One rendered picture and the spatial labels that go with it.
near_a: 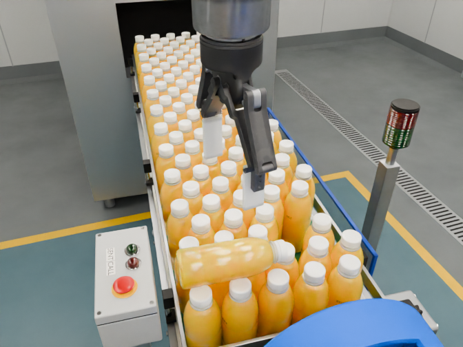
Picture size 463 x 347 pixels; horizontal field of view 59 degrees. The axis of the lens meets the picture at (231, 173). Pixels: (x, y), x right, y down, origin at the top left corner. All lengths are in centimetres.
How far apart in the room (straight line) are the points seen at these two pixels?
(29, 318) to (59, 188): 101
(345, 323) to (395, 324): 6
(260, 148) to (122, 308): 38
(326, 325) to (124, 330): 36
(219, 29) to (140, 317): 48
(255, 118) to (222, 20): 11
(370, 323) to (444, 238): 214
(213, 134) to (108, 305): 33
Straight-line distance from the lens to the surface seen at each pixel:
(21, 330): 222
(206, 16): 47
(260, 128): 48
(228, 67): 48
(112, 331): 76
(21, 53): 474
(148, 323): 75
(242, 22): 46
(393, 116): 100
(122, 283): 75
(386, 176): 108
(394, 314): 58
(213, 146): 64
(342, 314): 55
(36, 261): 249
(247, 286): 74
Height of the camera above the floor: 167
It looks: 35 degrees down
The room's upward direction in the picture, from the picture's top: straight up
